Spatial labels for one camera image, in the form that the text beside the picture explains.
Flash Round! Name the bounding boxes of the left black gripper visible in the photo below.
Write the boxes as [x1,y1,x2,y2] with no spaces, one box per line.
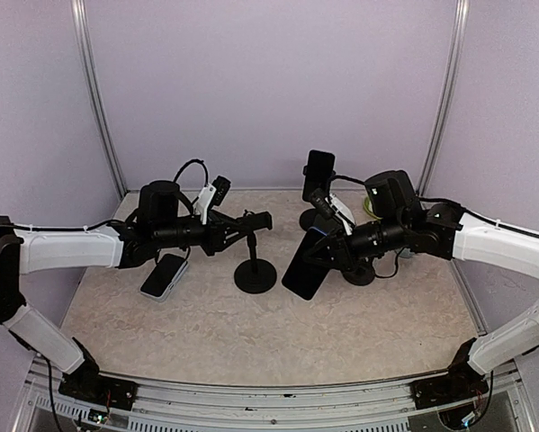
[154,209,249,256]

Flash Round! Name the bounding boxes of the blue phone black screen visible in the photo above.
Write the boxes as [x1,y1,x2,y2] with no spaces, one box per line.
[282,228,331,301]

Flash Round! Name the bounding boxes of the black pole phone stand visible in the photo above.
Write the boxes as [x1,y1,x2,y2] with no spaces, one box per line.
[234,230,277,294]
[298,164,337,233]

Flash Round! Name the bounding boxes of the teal phone black screen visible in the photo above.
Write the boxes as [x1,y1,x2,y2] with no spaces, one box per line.
[301,149,336,203]

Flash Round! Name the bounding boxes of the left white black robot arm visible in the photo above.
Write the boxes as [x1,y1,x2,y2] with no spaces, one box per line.
[0,176,273,401]

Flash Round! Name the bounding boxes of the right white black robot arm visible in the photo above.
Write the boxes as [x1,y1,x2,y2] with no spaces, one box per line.
[302,170,539,400]

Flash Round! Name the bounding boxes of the black folding stand right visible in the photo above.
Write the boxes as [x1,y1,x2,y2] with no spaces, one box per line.
[342,259,376,286]

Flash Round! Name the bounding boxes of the phone in white case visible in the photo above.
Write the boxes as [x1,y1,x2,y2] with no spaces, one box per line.
[139,254,188,302]

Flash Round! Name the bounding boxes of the green saucer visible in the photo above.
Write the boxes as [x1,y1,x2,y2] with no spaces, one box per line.
[363,196,378,220]

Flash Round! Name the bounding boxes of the light blue mug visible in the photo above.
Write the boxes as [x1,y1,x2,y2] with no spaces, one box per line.
[399,248,416,259]

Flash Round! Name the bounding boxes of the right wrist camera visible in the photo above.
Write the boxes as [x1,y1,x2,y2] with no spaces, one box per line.
[310,188,356,236]

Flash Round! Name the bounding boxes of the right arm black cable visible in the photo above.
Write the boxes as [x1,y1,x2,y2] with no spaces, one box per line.
[327,173,539,280]

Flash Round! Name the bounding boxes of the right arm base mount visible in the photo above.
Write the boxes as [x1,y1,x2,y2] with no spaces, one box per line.
[410,374,490,410]

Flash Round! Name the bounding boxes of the front aluminium rail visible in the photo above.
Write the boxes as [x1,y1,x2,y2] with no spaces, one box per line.
[14,355,538,432]

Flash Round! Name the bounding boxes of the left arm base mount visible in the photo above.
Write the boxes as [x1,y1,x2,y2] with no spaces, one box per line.
[58,373,138,411]

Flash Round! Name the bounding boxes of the right aluminium frame post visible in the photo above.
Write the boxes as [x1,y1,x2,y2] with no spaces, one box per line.
[418,0,471,195]

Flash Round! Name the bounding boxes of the aluminium frame post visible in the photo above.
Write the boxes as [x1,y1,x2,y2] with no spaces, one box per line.
[418,0,471,195]
[70,0,128,199]

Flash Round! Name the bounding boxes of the left aluminium frame post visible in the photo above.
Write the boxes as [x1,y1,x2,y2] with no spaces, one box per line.
[70,0,128,199]

